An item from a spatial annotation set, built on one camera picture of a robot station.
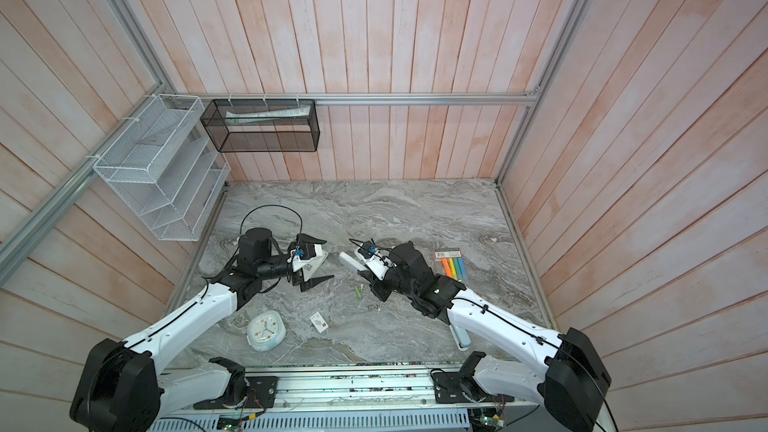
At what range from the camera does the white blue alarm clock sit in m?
0.81

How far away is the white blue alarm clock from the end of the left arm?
8.6 inches

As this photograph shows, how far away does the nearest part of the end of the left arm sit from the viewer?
0.64 metres

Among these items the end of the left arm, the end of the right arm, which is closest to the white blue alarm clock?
the end of the left arm
